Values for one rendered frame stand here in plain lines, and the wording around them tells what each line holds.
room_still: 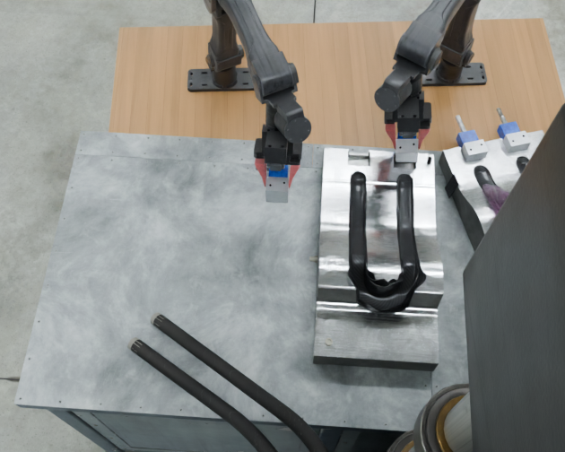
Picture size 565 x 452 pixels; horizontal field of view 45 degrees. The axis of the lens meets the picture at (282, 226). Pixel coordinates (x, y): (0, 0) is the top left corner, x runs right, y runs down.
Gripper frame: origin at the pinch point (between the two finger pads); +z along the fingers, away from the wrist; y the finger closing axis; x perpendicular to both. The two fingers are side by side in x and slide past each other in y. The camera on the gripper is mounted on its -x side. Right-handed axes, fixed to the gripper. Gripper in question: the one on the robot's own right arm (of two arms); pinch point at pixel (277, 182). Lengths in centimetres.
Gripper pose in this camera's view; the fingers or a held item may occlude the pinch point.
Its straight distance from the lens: 150.7
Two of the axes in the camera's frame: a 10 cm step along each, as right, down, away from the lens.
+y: 10.0, 0.5, -0.3
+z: -0.3, 8.2, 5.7
